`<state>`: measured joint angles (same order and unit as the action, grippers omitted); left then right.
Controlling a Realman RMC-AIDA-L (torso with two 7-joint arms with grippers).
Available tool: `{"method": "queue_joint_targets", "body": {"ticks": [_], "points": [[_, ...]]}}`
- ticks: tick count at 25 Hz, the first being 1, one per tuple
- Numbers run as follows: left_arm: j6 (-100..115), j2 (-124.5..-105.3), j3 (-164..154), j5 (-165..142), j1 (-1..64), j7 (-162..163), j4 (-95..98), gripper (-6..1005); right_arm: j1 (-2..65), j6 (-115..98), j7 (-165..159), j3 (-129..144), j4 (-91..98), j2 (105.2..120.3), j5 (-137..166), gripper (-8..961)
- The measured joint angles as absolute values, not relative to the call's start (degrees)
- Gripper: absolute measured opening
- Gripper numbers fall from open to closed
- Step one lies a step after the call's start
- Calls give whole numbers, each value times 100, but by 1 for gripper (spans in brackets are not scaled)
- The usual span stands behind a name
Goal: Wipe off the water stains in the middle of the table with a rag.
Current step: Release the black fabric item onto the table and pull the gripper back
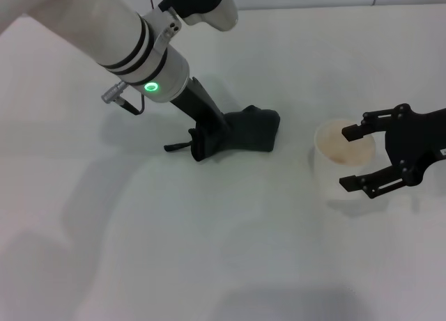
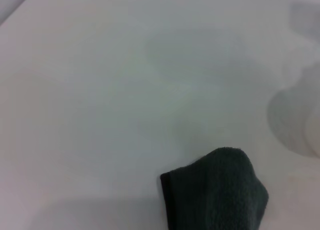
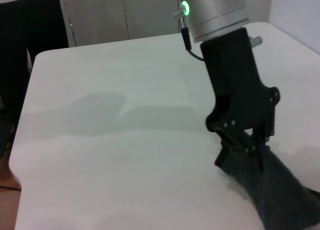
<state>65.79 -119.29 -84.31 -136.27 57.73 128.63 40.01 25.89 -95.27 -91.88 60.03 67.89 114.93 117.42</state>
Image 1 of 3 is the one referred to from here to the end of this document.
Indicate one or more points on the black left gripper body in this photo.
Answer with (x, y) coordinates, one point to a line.
(200, 105)

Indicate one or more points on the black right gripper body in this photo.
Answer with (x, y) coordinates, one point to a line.
(411, 143)

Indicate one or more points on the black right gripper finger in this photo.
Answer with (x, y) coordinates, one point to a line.
(373, 124)
(380, 183)

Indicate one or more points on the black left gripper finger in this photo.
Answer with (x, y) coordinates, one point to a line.
(177, 147)

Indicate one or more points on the white paper cup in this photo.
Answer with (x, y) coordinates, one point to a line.
(334, 168)

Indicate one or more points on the dark rag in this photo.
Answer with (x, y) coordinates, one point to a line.
(251, 133)

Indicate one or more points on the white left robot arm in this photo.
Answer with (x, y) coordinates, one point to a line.
(104, 25)

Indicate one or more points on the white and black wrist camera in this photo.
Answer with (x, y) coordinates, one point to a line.
(209, 4)

